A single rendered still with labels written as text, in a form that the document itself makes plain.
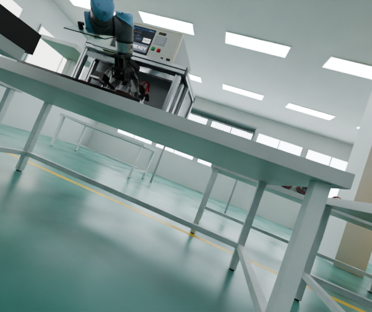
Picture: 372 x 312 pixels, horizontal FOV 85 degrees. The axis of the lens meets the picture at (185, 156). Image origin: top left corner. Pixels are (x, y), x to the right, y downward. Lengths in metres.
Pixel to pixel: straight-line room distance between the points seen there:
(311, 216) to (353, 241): 3.58
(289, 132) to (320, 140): 1.02
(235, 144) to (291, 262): 0.42
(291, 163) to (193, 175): 6.75
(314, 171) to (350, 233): 3.60
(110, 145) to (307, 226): 8.12
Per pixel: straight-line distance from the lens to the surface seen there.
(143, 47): 1.42
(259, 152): 0.72
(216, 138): 0.71
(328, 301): 1.55
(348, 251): 4.36
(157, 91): 1.39
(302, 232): 0.80
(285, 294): 0.84
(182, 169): 7.47
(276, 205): 7.66
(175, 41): 1.39
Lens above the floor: 0.57
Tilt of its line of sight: 4 degrees up
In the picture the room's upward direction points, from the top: 21 degrees clockwise
